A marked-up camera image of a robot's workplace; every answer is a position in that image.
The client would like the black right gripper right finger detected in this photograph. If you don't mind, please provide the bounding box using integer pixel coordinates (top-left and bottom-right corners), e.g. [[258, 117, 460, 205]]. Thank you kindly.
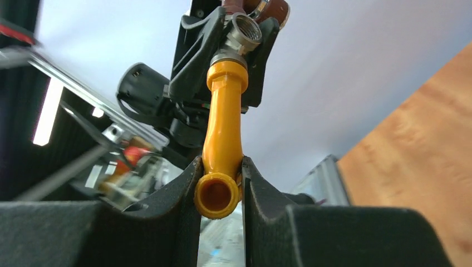
[[242, 157, 451, 266]]

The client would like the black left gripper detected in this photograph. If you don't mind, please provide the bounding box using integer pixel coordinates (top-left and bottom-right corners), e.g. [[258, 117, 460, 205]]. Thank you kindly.
[[168, 5, 280, 108]]

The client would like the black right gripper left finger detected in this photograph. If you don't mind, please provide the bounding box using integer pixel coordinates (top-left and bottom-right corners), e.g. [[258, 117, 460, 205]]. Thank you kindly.
[[1, 157, 203, 266]]

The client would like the silver pipe fitting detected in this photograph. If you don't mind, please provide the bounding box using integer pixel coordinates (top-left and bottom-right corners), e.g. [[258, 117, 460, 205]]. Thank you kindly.
[[210, 12, 262, 68]]

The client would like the yellow brass faucet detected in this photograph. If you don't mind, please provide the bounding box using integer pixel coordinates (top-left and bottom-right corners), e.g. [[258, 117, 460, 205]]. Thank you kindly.
[[194, 60, 248, 219]]

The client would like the brown faucet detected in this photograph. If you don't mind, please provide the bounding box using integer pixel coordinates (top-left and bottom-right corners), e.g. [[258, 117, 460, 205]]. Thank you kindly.
[[222, 0, 291, 29]]

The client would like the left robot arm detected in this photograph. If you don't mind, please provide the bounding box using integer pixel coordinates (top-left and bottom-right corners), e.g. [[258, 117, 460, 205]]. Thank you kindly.
[[116, 4, 245, 169]]

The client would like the aluminium frame rail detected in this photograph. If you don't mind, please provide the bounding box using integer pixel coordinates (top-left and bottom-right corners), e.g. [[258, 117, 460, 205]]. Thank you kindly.
[[1, 46, 167, 148]]

